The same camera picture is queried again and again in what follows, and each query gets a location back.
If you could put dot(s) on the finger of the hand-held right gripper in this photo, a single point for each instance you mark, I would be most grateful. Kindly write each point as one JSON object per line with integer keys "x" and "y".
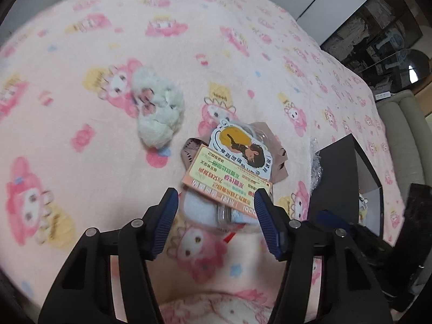
{"x": 330, "y": 216}

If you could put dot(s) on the bubble wrap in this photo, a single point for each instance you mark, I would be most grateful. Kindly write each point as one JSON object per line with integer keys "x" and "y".
{"x": 315, "y": 168}

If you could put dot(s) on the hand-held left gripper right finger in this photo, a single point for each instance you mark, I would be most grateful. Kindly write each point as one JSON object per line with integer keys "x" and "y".
{"x": 266, "y": 216}

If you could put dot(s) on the white wardrobe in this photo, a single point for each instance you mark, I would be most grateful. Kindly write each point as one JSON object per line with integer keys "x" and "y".
{"x": 310, "y": 0}

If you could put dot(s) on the red packet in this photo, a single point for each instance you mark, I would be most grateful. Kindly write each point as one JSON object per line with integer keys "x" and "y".
{"x": 230, "y": 238}

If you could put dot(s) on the white plush toy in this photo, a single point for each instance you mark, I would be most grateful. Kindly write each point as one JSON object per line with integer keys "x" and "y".
{"x": 158, "y": 114}

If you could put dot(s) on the white power strip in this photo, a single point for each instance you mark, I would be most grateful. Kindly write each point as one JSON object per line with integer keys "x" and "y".
{"x": 382, "y": 95}

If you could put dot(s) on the clear plastic package with card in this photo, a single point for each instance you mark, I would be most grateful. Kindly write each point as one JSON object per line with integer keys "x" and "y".
{"x": 222, "y": 182}

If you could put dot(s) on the cartoon figure sticker packet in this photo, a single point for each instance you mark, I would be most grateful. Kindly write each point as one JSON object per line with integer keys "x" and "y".
{"x": 236, "y": 141}

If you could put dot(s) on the dark glass cabinet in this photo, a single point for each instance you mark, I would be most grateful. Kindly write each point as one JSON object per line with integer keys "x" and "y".
{"x": 381, "y": 33}

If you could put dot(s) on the black storage box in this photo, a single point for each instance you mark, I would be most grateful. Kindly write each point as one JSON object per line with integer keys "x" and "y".
{"x": 337, "y": 182}

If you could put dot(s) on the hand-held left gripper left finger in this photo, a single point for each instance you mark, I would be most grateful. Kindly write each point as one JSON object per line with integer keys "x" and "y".
{"x": 167, "y": 209}

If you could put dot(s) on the pink cartoon printed blanket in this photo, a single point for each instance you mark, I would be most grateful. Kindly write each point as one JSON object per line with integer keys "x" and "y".
{"x": 101, "y": 141}

